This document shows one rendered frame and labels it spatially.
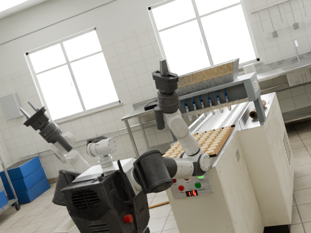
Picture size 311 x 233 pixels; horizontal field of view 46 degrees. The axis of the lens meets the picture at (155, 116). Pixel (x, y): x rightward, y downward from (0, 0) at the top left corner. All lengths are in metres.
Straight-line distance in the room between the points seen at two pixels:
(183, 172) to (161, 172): 0.16
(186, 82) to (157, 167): 1.40
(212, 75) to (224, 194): 0.94
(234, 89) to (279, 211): 0.93
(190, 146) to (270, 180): 1.26
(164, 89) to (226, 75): 1.27
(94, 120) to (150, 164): 4.97
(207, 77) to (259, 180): 0.83
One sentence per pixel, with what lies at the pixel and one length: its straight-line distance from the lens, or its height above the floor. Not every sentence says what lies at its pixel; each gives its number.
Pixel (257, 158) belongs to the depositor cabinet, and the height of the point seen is 0.61.
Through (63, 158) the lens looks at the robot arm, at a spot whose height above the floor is 1.17.
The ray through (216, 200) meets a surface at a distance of 2.12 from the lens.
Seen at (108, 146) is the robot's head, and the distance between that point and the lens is 1.51.
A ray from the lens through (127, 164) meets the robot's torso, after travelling 1.50.
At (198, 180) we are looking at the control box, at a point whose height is 0.79.
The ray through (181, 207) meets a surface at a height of 0.63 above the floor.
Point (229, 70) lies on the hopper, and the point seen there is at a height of 1.27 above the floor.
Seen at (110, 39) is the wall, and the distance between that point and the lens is 6.08.
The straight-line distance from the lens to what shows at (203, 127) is 2.98.
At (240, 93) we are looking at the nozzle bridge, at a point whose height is 1.08.
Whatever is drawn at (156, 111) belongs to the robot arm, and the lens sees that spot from 1.48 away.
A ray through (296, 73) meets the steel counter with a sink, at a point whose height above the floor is 0.80.
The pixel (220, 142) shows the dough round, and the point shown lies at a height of 0.91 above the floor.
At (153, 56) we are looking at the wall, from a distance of 5.89.
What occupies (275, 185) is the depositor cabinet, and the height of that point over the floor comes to 0.39.
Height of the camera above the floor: 1.45
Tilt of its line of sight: 7 degrees down
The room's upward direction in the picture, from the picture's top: 18 degrees counter-clockwise
